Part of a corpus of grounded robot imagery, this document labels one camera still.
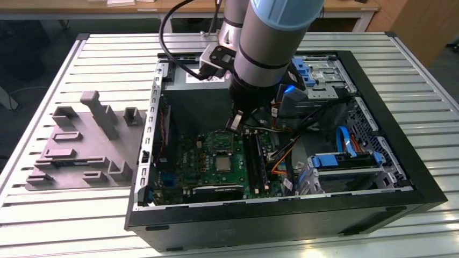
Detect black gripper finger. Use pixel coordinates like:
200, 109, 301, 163
225, 109, 246, 133

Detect metal socket cover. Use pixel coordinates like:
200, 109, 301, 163
208, 130, 236, 156

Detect silver CPU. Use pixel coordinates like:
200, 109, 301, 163
216, 157, 232, 172

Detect CPU socket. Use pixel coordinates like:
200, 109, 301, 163
212, 154, 236, 175

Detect grey power supply unit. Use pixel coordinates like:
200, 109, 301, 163
162, 62, 233, 127

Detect black RAM slot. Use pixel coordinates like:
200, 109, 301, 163
252, 130, 272, 190
242, 130, 261, 195

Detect silver drive cage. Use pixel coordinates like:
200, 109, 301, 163
277, 58, 358, 116

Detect green motherboard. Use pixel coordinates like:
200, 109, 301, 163
153, 122, 288, 205

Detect black graphics card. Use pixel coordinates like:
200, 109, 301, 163
182, 184, 244, 204

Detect hard disk in blue carrier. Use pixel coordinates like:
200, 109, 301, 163
309, 150, 384, 170

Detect blue plastic latch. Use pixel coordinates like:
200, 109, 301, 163
137, 186, 156, 206

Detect black PC case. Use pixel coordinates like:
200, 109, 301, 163
122, 49, 448, 253

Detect wooden desk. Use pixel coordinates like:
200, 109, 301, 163
0, 0, 381, 33

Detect grey parts rack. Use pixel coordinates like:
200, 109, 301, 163
23, 90, 148, 192

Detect RAM stick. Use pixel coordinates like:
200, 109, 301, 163
49, 157, 105, 166

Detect white box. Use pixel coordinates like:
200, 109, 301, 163
106, 0, 137, 8

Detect brown wooden cabinet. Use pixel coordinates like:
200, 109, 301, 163
366, 0, 459, 69

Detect silver white wrist camera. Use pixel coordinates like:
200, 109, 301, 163
281, 85, 309, 102

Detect thick black camera cable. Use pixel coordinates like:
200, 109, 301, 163
158, 0, 214, 81

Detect blue plastic drive bracket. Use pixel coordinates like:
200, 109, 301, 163
292, 58, 317, 88

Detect black wire bundle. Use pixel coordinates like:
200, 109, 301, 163
270, 99, 350, 162

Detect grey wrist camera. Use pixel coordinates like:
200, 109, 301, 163
198, 45, 236, 72

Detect red black twisted wire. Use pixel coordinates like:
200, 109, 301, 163
158, 110, 169, 154

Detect orange wire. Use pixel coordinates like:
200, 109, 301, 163
270, 139, 300, 176

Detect thin cable with silver plug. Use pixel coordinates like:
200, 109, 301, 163
198, 0, 221, 38

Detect blue flat wire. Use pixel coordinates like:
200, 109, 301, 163
336, 126, 358, 159

